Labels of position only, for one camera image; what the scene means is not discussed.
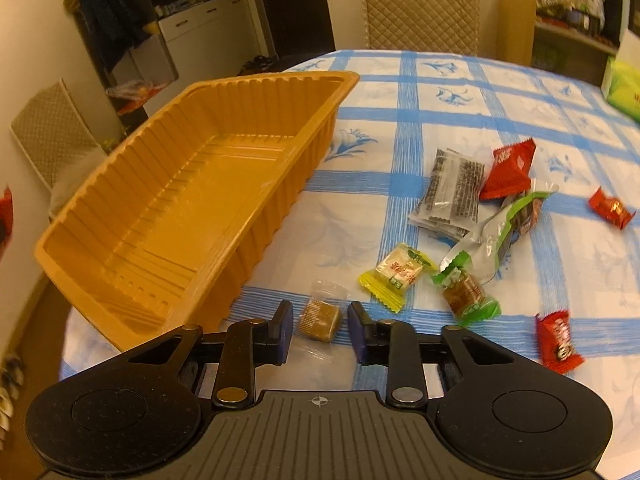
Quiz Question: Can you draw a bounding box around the yellow candy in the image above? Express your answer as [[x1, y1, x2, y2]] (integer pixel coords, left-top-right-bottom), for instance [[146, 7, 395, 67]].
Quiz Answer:
[[358, 243, 437, 313]]

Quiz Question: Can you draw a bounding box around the brown candy clear wrapper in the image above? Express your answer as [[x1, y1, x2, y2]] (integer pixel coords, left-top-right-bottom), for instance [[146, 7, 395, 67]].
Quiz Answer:
[[296, 280, 349, 363]]

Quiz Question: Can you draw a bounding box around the green brown candy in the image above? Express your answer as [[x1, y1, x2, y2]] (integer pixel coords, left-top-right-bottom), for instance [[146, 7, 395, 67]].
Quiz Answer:
[[432, 252, 501, 326]]

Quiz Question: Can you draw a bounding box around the orange plastic ribbed tray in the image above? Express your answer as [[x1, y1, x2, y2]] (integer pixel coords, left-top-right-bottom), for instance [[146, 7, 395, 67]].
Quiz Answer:
[[35, 72, 359, 350]]

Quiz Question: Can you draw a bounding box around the long silver green snack packet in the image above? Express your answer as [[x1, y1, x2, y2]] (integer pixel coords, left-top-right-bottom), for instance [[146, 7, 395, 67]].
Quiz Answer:
[[440, 179, 559, 284]]

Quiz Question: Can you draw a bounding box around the grey black printed snack packet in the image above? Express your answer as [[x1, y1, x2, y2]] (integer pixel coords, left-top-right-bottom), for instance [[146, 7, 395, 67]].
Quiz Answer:
[[408, 148, 485, 242]]

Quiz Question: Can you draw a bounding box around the red twisted wrapper candy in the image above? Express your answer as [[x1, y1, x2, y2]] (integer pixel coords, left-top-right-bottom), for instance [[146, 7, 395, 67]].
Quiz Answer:
[[536, 310, 585, 375]]

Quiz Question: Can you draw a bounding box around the red pillow snack packet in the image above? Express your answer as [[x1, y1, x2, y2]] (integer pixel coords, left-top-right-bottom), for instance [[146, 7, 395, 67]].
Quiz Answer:
[[480, 138, 536, 200]]

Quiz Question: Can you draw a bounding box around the small red foil candy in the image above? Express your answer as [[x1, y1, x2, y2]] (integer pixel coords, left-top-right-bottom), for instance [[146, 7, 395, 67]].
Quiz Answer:
[[588, 188, 636, 230]]

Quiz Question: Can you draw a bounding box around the blue checked white tablecloth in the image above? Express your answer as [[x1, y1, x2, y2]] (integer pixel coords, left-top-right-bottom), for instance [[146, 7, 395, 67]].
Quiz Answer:
[[60, 49, 640, 480]]

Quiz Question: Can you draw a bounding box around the plastic bag with red items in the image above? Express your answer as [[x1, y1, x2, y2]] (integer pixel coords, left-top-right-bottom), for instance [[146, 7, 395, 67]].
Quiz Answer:
[[105, 79, 167, 116]]

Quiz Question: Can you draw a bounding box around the beige quilted chair left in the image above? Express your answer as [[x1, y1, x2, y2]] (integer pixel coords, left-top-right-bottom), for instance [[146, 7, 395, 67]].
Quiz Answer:
[[10, 80, 106, 219]]

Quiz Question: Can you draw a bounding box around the beige quilted chair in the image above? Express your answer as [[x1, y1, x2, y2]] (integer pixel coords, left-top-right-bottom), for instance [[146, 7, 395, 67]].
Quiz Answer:
[[10, 80, 106, 219], [362, 0, 480, 55]]

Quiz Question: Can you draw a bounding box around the white and black cabinet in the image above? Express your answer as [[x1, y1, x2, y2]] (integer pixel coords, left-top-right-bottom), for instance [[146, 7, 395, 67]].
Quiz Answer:
[[63, 0, 274, 132]]

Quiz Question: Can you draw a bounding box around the beige quilted chair far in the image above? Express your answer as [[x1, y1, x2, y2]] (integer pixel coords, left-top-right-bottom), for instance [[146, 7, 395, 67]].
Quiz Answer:
[[362, 0, 480, 55]]

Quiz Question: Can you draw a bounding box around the wooden shelf unit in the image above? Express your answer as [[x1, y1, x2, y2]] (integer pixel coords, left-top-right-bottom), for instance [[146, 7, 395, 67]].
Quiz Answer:
[[496, 0, 617, 87]]

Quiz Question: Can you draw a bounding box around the green tissue pack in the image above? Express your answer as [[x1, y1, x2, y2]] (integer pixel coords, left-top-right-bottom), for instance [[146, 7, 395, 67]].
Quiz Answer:
[[601, 56, 640, 122]]

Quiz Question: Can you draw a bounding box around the dark wooden door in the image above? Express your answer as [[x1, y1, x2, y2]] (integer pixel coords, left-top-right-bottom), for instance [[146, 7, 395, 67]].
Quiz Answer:
[[262, 0, 335, 58]]

